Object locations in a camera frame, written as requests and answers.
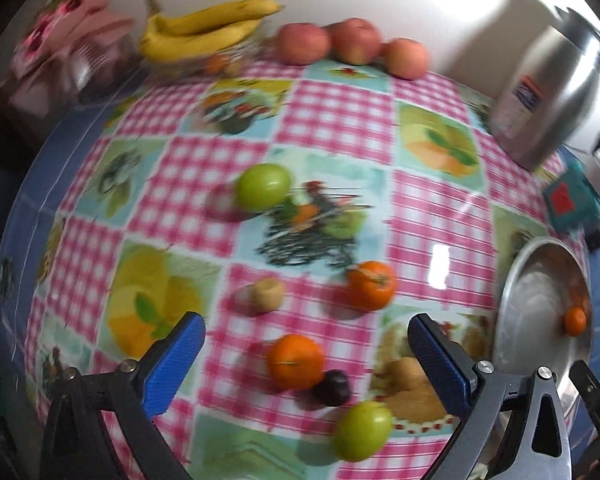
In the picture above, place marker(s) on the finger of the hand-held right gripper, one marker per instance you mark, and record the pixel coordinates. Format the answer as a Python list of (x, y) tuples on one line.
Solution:
[(592, 390)]

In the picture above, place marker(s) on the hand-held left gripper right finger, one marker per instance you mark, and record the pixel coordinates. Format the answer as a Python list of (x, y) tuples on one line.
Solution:
[(437, 365)]

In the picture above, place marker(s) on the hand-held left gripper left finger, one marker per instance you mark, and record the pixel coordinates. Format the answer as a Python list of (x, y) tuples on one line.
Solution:
[(172, 360)]

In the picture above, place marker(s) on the green jujube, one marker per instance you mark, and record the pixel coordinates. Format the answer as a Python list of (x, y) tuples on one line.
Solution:
[(362, 430), (262, 187)]

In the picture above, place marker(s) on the dark purple plum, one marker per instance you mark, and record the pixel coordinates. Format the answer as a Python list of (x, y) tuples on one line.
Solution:
[(335, 387)]

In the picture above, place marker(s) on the round steel basin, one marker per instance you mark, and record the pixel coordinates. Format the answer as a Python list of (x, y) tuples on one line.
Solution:
[(530, 300)]

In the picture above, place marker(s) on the orange mandarin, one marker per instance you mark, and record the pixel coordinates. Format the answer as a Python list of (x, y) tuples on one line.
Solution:
[(372, 285), (295, 362)]

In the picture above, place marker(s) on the small orange kumquat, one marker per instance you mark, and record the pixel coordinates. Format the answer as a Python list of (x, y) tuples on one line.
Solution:
[(575, 320)]

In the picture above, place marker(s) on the small tan longan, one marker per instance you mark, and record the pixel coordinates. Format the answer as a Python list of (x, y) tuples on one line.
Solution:
[(265, 294)]

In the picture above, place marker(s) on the teal box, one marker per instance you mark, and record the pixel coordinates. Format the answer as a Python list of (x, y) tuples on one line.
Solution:
[(570, 200)]

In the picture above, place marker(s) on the pink checkered tablecloth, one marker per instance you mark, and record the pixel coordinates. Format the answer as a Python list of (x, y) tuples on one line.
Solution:
[(340, 120)]

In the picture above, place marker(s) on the clear plastic container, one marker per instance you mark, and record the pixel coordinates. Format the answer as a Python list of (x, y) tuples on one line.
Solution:
[(190, 69)]

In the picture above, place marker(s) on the small orange in container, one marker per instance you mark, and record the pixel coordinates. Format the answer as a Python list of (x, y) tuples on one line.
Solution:
[(215, 65)]

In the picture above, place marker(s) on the stainless steel kettle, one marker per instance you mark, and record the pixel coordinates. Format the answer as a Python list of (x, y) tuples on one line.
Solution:
[(550, 85)]

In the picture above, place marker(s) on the red apple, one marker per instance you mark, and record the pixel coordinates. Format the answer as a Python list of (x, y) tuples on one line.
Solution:
[(405, 59), (355, 40), (302, 44)]

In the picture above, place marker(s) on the yellow banana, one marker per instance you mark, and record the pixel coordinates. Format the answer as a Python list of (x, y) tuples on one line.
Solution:
[(220, 15), (200, 42)]

